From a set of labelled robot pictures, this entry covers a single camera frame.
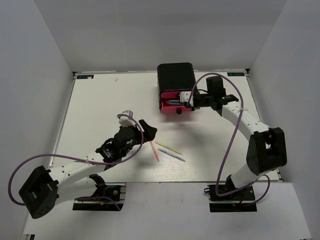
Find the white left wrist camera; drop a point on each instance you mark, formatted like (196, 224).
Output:
(125, 119)

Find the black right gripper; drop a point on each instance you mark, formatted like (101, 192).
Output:
(195, 107)

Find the light blue utility knife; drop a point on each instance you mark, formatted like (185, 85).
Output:
(173, 102)

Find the blue label sticker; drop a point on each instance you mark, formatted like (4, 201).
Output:
(85, 77)
(236, 74)

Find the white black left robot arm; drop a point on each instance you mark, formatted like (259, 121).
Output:
(46, 188)

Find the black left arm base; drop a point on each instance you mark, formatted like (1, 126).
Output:
(106, 197)

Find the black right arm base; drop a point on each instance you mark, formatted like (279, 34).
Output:
(239, 202)

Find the black pink drawer organizer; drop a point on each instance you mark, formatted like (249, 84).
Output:
(173, 78)

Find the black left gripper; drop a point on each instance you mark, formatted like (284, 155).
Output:
(150, 131)

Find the yellow highlighter pen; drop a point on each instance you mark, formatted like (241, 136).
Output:
(168, 147)

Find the orange highlighter pen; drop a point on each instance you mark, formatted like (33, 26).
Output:
(154, 151)

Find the blue highlighter pen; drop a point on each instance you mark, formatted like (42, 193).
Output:
(171, 155)

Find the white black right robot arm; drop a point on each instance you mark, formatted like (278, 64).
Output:
(266, 146)

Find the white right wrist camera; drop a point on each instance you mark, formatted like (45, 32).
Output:
(186, 97)

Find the blue label sticker right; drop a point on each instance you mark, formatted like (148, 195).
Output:
(236, 74)

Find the blue label sticker left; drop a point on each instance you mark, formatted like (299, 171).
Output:
(85, 77)

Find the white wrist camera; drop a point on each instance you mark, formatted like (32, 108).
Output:
(125, 119)
(186, 97)

